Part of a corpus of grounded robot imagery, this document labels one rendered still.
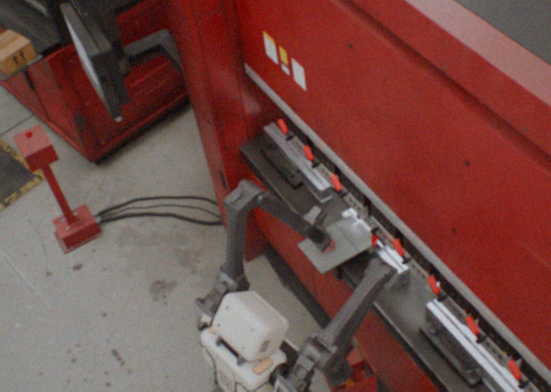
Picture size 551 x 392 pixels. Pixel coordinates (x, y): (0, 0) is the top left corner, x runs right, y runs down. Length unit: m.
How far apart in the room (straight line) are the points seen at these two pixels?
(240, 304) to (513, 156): 1.04
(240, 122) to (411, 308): 1.22
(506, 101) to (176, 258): 2.93
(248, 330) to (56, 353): 2.00
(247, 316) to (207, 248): 2.00
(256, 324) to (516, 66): 1.17
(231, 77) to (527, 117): 1.88
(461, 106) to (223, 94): 1.64
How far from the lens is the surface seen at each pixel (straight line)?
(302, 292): 4.21
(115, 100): 3.49
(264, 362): 2.64
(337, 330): 2.62
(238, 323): 2.58
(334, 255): 3.14
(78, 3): 3.22
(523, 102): 1.89
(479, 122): 2.10
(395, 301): 3.16
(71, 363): 4.34
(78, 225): 4.73
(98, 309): 4.47
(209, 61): 3.42
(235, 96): 3.59
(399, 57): 2.29
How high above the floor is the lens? 3.52
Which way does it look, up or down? 48 degrees down
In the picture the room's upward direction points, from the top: 10 degrees counter-clockwise
